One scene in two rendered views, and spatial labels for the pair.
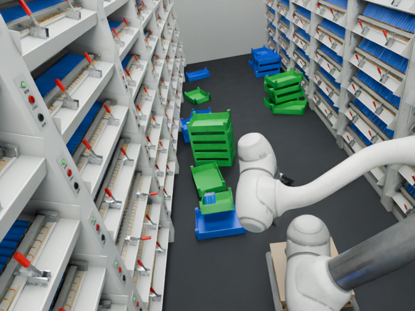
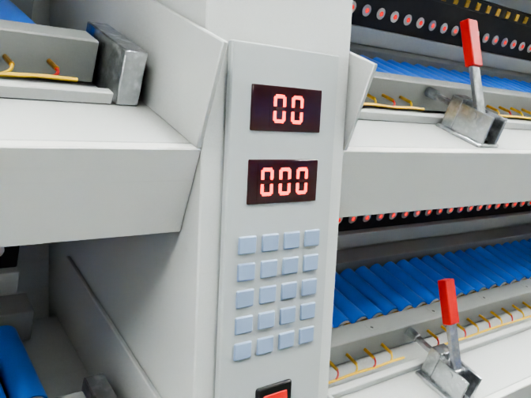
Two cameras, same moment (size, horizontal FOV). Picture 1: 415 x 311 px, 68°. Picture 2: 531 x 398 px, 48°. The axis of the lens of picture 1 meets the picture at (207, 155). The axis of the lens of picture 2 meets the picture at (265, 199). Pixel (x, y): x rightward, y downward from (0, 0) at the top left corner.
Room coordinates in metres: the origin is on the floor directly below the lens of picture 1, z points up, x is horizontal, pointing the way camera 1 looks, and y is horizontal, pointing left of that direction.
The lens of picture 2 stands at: (1.14, 0.08, 1.52)
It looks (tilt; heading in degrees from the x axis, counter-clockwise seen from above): 7 degrees down; 47
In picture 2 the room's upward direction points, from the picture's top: 3 degrees clockwise
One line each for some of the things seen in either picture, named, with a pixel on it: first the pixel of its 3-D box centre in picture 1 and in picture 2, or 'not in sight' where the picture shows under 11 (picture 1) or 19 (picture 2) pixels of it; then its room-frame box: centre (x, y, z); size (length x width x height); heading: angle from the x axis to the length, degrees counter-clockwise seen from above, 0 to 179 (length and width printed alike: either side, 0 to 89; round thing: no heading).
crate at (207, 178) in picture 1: (207, 177); not in sight; (1.82, 0.03, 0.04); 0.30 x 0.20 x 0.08; 6
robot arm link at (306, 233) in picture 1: (307, 242); not in sight; (0.76, -0.31, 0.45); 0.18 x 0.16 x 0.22; 160
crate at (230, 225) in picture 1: (219, 219); not in sight; (1.37, 0.00, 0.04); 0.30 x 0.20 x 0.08; 86
